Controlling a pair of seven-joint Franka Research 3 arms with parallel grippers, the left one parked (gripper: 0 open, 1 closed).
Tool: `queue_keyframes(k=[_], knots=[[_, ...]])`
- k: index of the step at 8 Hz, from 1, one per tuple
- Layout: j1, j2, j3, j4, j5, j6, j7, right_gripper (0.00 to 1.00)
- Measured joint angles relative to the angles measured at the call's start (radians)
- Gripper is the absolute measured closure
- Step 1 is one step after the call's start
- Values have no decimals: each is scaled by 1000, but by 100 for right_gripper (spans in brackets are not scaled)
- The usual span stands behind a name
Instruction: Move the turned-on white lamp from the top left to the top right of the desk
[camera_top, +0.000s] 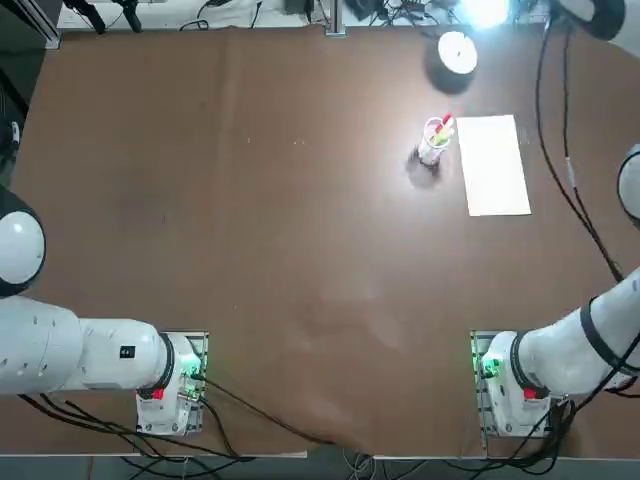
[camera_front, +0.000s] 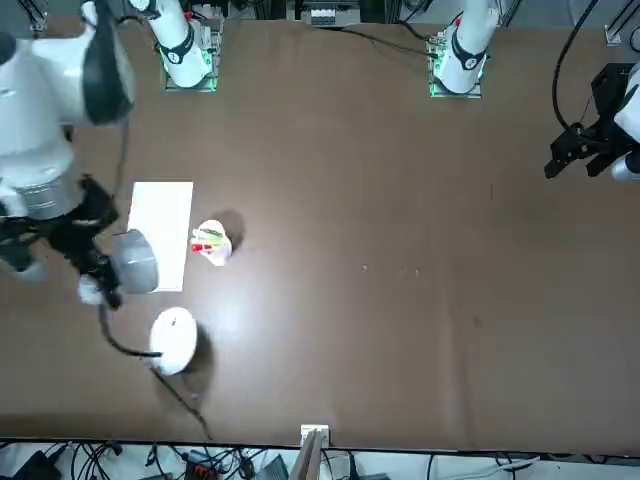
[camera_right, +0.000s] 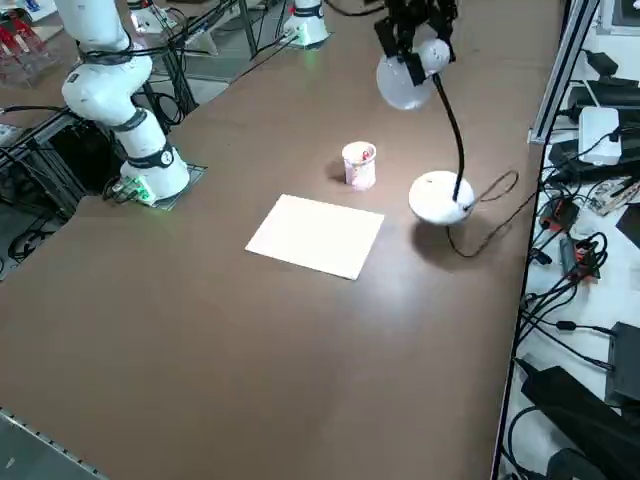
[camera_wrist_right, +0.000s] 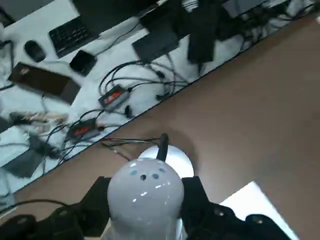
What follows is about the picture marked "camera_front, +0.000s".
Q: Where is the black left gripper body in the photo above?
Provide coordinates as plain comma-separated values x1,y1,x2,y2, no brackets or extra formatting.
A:
574,63,639,157

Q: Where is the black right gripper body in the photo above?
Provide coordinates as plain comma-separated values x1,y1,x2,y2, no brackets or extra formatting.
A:
47,174,120,281

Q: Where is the white gooseneck desk lamp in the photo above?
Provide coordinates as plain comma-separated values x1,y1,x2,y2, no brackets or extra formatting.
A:
77,229,199,376

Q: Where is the white paper sheet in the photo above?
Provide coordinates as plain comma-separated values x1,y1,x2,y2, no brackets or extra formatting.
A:
118,181,195,293

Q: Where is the clear plastic cup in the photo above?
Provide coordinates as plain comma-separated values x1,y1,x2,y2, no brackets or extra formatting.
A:
192,218,234,268

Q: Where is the black power adapter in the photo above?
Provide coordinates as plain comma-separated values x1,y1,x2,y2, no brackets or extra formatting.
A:
8,449,62,480

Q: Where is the white power strip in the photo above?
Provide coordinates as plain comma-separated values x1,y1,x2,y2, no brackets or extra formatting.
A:
308,5,337,27

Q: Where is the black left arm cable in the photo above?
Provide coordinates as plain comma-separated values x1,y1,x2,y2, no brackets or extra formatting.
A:
551,0,601,131

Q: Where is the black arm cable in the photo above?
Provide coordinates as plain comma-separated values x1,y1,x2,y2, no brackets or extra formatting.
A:
551,0,601,131
82,0,135,199

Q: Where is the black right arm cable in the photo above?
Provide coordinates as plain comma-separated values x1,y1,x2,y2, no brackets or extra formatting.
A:
82,0,135,199

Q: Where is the black lamp power cable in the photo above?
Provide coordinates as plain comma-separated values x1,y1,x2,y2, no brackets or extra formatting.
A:
149,367,214,444

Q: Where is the black base power cable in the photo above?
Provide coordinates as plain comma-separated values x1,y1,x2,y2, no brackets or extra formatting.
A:
338,25,437,57

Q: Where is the aluminium camera post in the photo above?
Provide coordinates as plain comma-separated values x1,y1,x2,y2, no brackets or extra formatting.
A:
291,423,332,480

